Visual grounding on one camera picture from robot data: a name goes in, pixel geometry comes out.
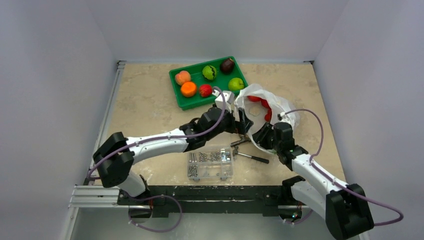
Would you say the green plastic tray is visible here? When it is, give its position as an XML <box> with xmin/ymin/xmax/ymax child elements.
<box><xmin>168</xmin><ymin>55</ymin><xmax>249</xmax><ymax>112</ymax></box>

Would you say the fake peach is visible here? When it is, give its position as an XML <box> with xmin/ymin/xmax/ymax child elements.
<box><xmin>175</xmin><ymin>70</ymin><xmax>192</xmax><ymax>86</ymax></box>

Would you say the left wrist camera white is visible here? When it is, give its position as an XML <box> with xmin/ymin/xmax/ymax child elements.
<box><xmin>212</xmin><ymin>89</ymin><xmax>235</xmax><ymax>113</ymax></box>

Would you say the small black-handled hammer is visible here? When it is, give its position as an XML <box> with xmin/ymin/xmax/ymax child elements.
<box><xmin>233</xmin><ymin>145</ymin><xmax>270</xmax><ymax>164</ymax></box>

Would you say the fake green apple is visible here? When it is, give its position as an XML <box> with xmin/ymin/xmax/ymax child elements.
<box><xmin>228</xmin><ymin>77</ymin><xmax>245</xmax><ymax>92</ymax></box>

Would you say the fake green cracked fruit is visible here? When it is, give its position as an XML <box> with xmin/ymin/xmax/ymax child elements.
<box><xmin>202</xmin><ymin>65</ymin><xmax>217</xmax><ymax>82</ymax></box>

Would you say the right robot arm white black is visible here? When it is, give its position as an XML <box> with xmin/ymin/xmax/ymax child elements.
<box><xmin>251</xmin><ymin>122</ymin><xmax>375</xmax><ymax>240</ymax></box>

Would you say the fake red cherry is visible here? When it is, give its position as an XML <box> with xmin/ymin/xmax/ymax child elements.
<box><xmin>264</xmin><ymin>109</ymin><xmax>272</xmax><ymax>123</ymax></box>

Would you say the fake orange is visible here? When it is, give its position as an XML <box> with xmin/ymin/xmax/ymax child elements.
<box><xmin>180</xmin><ymin>81</ymin><xmax>197</xmax><ymax>98</ymax></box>

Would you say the fake dark red fruit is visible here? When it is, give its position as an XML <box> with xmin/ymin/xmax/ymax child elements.
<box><xmin>219</xmin><ymin>57</ymin><xmax>235</xmax><ymax>75</ymax></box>

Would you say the clear plastic screw box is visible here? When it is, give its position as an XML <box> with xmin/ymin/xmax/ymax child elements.
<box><xmin>187</xmin><ymin>145</ymin><xmax>234</xmax><ymax>182</ymax></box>

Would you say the black base bar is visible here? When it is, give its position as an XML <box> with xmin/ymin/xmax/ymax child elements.
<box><xmin>117</xmin><ymin>185</ymin><xmax>299</xmax><ymax>218</ymax></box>

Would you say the fake red apple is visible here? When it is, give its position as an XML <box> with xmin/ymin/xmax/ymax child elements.
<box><xmin>198</xmin><ymin>84</ymin><xmax>214</xmax><ymax>98</ymax></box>

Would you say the white plastic bag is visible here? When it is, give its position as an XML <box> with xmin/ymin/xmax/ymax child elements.
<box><xmin>233</xmin><ymin>83</ymin><xmax>295</xmax><ymax>154</ymax></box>

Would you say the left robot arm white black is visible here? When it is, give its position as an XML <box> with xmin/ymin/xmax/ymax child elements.
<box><xmin>92</xmin><ymin>106</ymin><xmax>254</xmax><ymax>205</ymax></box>

